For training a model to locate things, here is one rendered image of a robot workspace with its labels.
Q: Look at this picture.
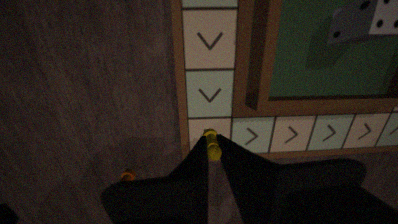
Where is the white die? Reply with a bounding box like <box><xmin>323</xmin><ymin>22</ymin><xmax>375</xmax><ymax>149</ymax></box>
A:
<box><xmin>327</xmin><ymin>0</ymin><xmax>398</xmax><ymax>45</ymax></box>

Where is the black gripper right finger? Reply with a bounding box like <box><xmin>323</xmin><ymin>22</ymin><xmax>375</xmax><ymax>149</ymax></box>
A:
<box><xmin>216</xmin><ymin>134</ymin><xmax>367</xmax><ymax>224</ymax></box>

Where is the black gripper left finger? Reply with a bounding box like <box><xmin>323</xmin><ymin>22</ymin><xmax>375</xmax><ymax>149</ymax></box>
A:
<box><xmin>101</xmin><ymin>136</ymin><xmax>208</xmax><ymax>224</ymax></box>

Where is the cream square board track with arrows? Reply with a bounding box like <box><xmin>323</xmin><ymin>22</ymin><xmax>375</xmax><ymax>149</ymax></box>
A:
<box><xmin>180</xmin><ymin>0</ymin><xmax>398</xmax><ymax>154</ymax></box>

